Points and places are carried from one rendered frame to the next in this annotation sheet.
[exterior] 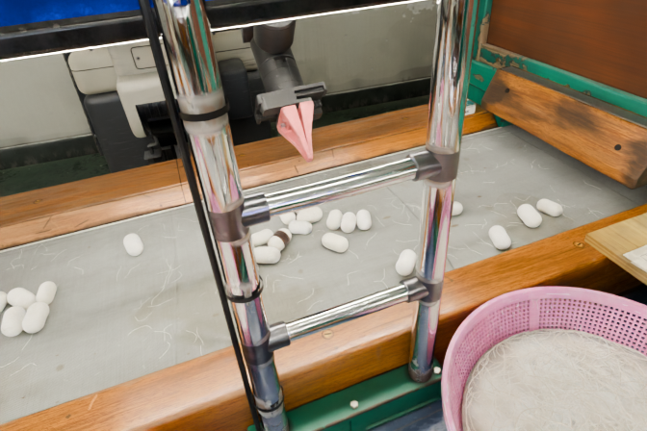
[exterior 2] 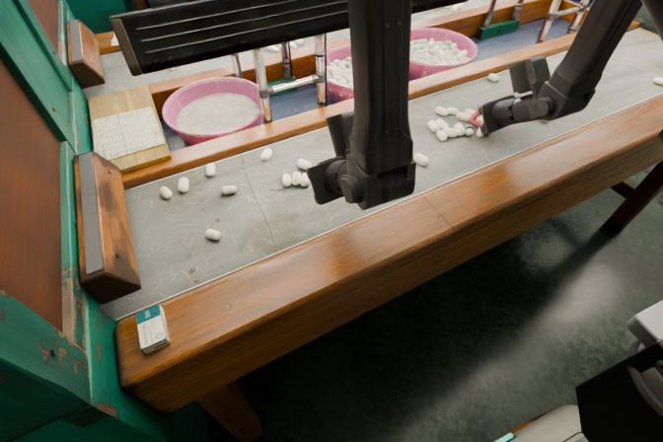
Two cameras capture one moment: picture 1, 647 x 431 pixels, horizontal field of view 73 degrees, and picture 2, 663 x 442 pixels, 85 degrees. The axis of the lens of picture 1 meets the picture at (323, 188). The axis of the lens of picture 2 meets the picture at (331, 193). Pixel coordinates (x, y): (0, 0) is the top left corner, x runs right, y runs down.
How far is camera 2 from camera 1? 105 cm
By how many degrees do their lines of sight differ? 99
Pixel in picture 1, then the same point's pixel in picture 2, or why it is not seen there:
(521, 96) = (114, 240)
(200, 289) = not seen: hidden behind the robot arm
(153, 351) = not seen: hidden behind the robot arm
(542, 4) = (21, 230)
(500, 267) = (223, 144)
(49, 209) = (498, 172)
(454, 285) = (248, 136)
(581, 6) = (20, 187)
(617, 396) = (206, 121)
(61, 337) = (417, 125)
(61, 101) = not seen: outside the picture
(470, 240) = (226, 175)
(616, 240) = (159, 151)
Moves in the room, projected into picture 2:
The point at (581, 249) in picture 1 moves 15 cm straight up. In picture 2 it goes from (178, 154) to (153, 96)
